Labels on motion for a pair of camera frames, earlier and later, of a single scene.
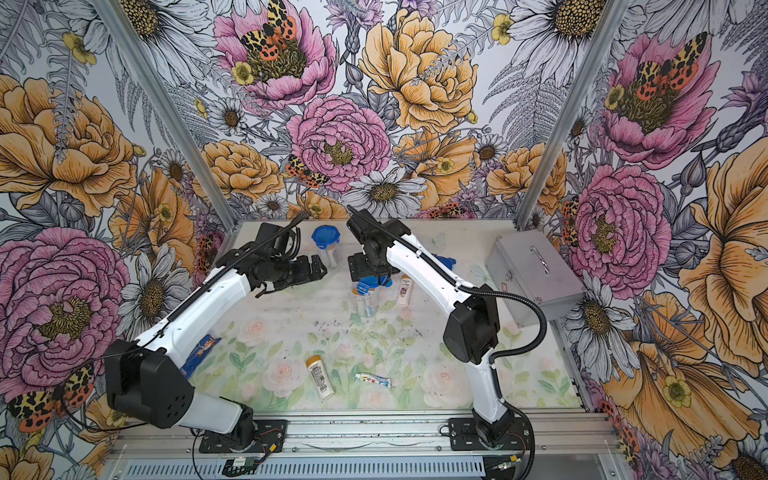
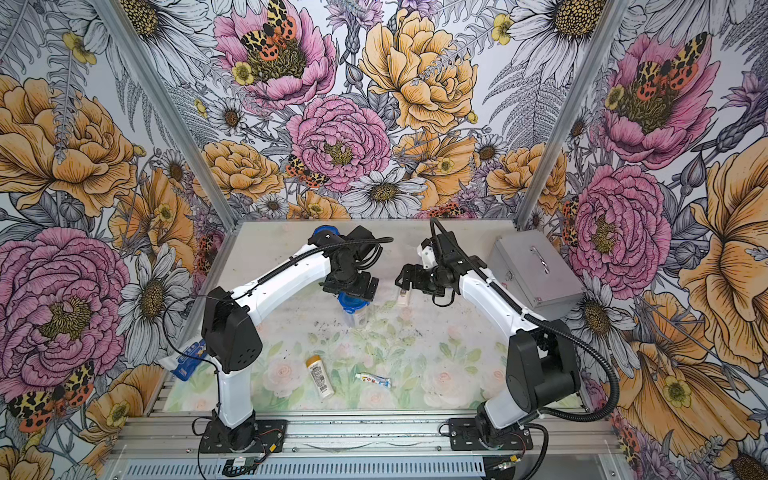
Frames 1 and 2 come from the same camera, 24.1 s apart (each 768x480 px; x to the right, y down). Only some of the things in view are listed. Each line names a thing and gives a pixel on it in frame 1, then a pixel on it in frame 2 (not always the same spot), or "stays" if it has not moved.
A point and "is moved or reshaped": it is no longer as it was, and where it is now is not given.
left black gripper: [303, 276] to [329, 284]
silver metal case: [529, 264] stays
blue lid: [324, 235] stays
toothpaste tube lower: [385, 381] stays
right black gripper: [358, 268] to [418, 282]
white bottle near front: [320, 377] stays
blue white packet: [198, 354] stays
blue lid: [371, 282] is moved or reshaped
